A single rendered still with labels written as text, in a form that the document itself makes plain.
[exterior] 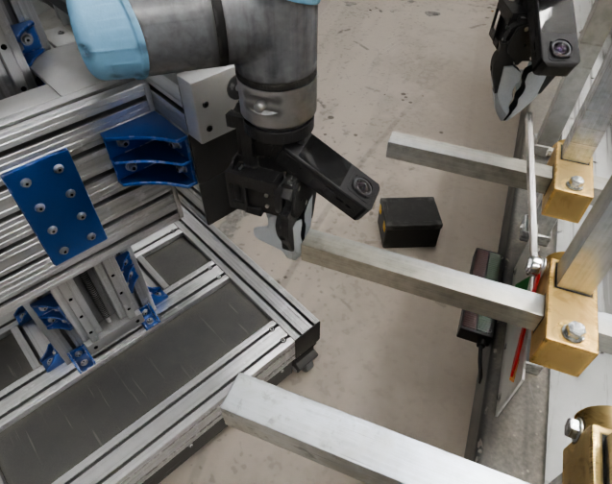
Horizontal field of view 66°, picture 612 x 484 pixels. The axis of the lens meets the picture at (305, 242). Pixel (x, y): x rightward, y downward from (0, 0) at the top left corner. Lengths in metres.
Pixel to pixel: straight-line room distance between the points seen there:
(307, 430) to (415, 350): 1.19
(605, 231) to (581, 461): 0.23
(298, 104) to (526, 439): 0.48
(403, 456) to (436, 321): 1.26
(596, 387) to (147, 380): 0.94
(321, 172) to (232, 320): 0.87
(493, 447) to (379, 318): 0.96
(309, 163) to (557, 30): 0.34
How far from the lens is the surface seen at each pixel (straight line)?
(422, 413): 1.43
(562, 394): 0.82
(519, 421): 0.68
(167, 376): 1.25
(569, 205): 0.74
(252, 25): 0.40
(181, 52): 0.40
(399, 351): 1.50
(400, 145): 0.75
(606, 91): 0.73
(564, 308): 0.57
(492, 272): 0.80
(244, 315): 1.30
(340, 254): 0.56
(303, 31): 0.42
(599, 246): 0.54
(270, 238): 0.58
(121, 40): 0.40
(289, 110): 0.44
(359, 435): 0.34
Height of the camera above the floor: 1.28
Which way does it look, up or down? 47 degrees down
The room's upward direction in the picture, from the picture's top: straight up
